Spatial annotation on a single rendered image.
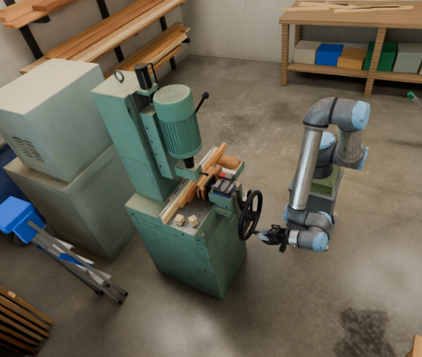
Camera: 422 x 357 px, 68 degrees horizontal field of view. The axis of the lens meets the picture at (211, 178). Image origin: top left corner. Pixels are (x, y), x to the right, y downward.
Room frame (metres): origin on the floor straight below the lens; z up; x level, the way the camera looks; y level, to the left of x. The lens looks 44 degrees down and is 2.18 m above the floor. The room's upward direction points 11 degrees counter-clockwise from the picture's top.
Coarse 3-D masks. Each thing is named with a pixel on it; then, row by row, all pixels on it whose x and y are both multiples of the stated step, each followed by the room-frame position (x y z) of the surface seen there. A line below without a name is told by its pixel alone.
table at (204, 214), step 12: (228, 168) 1.37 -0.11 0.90; (240, 168) 1.36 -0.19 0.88; (192, 204) 1.14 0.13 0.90; (204, 204) 1.12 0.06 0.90; (204, 216) 1.04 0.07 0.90; (228, 216) 1.05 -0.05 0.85; (168, 228) 1.03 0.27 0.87; (180, 228) 1.00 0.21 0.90; (192, 228) 0.98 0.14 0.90; (204, 228) 1.00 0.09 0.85; (192, 240) 0.95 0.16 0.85
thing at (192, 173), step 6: (180, 162) 1.31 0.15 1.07; (174, 168) 1.28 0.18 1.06; (180, 168) 1.26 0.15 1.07; (186, 168) 1.25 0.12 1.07; (192, 168) 1.24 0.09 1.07; (198, 168) 1.24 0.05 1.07; (180, 174) 1.27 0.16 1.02; (186, 174) 1.24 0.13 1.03; (192, 174) 1.22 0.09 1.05; (198, 174) 1.23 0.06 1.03
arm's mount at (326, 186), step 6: (336, 168) 1.43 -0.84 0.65; (336, 174) 1.38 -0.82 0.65; (312, 180) 1.37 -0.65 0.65; (318, 180) 1.36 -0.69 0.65; (324, 180) 1.35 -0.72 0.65; (330, 180) 1.34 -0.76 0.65; (336, 180) 1.40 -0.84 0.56; (312, 186) 1.35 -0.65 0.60; (318, 186) 1.33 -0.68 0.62; (324, 186) 1.31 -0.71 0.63; (330, 186) 1.29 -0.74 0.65; (312, 192) 1.35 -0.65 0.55; (318, 192) 1.33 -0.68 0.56; (324, 192) 1.30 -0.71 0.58; (330, 192) 1.30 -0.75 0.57
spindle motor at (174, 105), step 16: (160, 96) 1.26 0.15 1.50; (176, 96) 1.23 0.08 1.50; (192, 96) 1.25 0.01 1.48; (160, 112) 1.20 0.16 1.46; (176, 112) 1.18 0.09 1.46; (192, 112) 1.21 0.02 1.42; (176, 128) 1.18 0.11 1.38; (192, 128) 1.20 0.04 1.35; (176, 144) 1.19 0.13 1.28; (192, 144) 1.19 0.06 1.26
